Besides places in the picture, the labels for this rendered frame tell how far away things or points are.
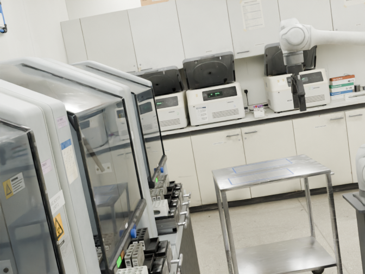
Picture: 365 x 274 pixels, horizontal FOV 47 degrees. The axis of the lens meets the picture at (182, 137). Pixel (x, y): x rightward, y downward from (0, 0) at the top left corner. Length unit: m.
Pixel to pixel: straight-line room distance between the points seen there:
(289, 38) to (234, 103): 2.48
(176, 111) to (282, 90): 1.07
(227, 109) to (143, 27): 1.23
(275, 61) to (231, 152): 1.09
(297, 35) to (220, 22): 2.75
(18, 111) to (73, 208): 0.28
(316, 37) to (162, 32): 2.83
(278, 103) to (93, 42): 2.03
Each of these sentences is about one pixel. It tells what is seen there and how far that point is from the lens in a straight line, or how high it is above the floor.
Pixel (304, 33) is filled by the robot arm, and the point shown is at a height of 1.53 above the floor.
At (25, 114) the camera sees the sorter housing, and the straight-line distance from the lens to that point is 0.85.
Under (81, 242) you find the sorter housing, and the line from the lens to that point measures 1.03.
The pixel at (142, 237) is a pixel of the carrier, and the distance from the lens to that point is 1.63.
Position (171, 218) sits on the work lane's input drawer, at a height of 0.80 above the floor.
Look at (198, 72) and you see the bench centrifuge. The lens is 4.56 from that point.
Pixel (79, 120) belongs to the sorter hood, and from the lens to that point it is 1.09.
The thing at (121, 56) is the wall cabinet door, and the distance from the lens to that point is 4.61.
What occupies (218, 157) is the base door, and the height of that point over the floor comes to 0.55.
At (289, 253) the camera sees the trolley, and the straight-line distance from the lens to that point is 2.74.
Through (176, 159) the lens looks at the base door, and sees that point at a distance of 4.34.
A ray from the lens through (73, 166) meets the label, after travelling 1.04.
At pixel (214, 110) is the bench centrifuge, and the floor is 1.04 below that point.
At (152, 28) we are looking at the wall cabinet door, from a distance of 4.58.
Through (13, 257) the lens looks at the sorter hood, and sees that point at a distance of 0.72.
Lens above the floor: 1.46
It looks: 8 degrees down
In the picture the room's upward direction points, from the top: 10 degrees counter-clockwise
